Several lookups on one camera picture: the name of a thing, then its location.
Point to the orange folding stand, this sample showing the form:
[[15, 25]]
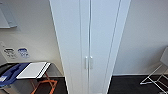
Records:
[[46, 85]]

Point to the white wardrobe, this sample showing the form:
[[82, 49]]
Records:
[[122, 20]]

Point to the grey wall panel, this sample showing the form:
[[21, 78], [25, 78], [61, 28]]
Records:
[[6, 16]]

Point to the blue fabric bag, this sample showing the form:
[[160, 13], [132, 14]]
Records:
[[13, 73]]

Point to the wall sign blue print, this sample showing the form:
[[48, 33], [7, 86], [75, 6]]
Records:
[[23, 52]]

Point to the white metal folding rack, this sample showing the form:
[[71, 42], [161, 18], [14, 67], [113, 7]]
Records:
[[156, 78]]

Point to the wall sign dark print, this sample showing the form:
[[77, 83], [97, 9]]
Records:
[[9, 53]]

